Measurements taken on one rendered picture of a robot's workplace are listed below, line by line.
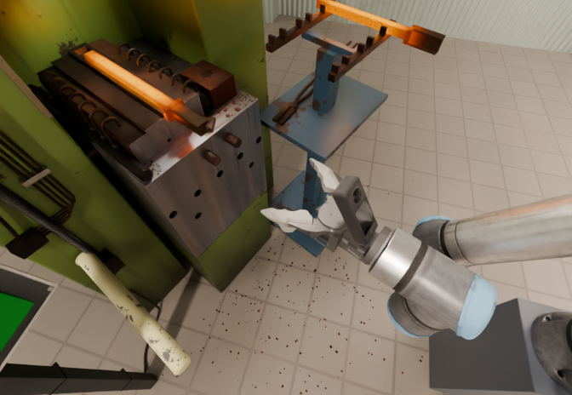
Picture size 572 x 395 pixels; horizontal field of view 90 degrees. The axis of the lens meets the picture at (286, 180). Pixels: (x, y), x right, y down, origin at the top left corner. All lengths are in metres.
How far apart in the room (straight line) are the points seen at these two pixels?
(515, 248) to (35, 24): 1.18
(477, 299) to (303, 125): 0.69
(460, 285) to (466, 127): 2.01
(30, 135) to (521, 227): 0.90
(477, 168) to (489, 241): 1.63
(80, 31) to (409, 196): 1.68
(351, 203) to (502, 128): 2.21
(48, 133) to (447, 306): 0.80
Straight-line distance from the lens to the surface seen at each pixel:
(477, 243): 0.59
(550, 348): 1.01
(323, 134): 0.95
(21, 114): 0.76
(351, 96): 1.11
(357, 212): 0.44
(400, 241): 0.48
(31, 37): 1.09
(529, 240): 0.55
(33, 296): 0.60
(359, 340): 1.47
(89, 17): 1.13
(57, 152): 0.81
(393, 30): 0.95
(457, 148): 2.24
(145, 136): 0.71
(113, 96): 0.83
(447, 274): 0.48
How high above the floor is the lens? 1.43
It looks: 55 degrees down
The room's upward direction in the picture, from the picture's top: straight up
